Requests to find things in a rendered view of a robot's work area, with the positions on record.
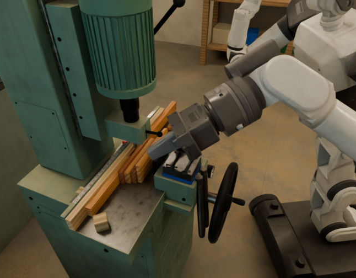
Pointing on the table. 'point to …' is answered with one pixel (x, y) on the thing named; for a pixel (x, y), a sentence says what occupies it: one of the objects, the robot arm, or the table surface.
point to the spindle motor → (120, 46)
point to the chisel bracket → (124, 131)
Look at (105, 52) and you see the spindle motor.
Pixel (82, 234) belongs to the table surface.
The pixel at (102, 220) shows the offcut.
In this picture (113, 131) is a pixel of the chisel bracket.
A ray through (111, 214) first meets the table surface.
